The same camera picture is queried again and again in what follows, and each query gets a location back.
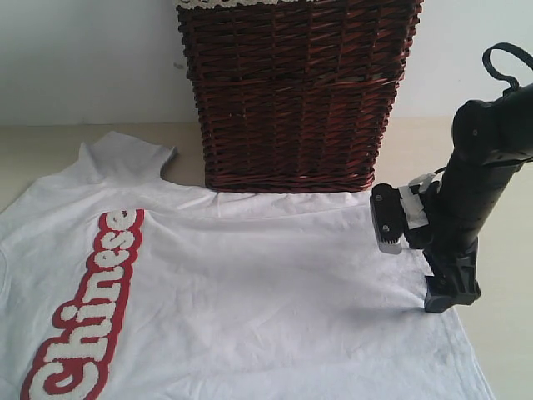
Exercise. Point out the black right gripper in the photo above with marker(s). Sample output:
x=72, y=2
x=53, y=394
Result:
x=456, y=209

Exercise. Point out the white t-shirt red print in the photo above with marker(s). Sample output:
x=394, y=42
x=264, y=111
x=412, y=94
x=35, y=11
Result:
x=116, y=284

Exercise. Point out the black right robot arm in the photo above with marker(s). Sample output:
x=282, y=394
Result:
x=492, y=141

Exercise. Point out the dark red wicker basket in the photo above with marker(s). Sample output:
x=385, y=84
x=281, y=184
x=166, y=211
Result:
x=295, y=97

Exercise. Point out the white tape camera mount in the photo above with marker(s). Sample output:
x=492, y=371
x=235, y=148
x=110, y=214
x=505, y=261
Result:
x=411, y=202

